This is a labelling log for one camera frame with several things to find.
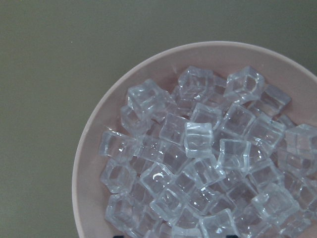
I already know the clear ice cube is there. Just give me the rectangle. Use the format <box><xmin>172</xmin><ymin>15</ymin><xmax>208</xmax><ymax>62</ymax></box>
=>
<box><xmin>184</xmin><ymin>122</ymin><xmax>214</xmax><ymax>158</ymax></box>

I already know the pink bowl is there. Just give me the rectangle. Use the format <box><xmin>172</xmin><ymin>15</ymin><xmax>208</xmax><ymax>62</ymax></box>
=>
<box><xmin>72</xmin><ymin>41</ymin><xmax>317</xmax><ymax>238</ymax></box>

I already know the pile of clear ice cubes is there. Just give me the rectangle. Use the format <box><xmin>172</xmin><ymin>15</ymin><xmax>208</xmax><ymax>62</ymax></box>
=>
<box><xmin>99</xmin><ymin>66</ymin><xmax>317</xmax><ymax>238</ymax></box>

